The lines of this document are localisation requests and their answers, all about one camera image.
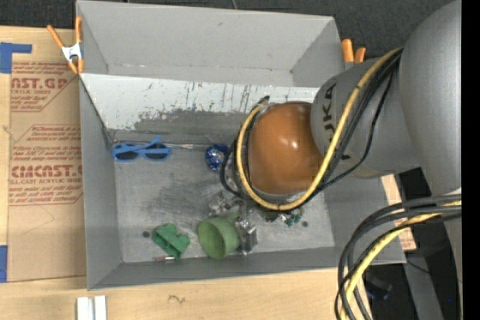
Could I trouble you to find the blue sunglasses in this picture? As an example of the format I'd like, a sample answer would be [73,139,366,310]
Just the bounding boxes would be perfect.
[111,136,173,163]

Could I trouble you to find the green cup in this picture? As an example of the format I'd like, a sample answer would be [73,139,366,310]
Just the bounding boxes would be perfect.
[196,212,242,261]

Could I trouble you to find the grey metal bin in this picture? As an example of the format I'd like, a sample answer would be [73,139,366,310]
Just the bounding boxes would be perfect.
[74,0,408,292]

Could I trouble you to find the shiny blue foil ball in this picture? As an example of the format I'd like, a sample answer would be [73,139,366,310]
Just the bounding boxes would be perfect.
[204,144,230,172]

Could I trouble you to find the brown cardboard board, red print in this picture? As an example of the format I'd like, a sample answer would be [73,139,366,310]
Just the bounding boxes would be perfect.
[0,25,416,284]

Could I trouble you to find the green toy block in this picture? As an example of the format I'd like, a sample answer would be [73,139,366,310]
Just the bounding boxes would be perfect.
[151,223,191,260]

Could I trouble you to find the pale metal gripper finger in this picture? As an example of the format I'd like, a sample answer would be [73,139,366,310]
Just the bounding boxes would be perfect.
[208,192,241,217]
[235,217,260,256]

